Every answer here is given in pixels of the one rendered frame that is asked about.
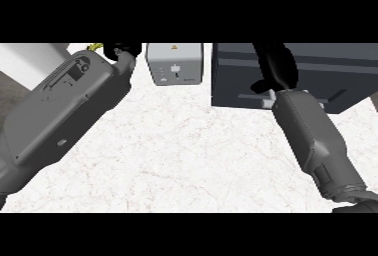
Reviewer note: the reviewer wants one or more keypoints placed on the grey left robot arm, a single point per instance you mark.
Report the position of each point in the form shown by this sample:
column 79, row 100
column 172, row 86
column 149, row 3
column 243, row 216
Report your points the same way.
column 53, row 110

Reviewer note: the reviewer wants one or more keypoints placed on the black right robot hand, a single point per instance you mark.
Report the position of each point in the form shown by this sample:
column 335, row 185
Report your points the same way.
column 276, row 66

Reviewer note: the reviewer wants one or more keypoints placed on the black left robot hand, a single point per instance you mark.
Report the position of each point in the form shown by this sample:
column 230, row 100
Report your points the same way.
column 124, row 48

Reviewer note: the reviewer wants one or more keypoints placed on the dark grey appliance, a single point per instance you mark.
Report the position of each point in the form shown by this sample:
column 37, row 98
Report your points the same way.
column 325, row 76

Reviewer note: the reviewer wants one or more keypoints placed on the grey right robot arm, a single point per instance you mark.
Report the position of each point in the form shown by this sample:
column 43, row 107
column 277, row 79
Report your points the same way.
column 310, row 133

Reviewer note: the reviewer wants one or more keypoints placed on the silver toaster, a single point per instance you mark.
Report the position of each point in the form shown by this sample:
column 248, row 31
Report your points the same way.
column 174, row 63

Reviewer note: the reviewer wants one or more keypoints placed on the yellow object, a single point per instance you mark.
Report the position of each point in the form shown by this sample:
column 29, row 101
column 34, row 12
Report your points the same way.
column 94, row 46

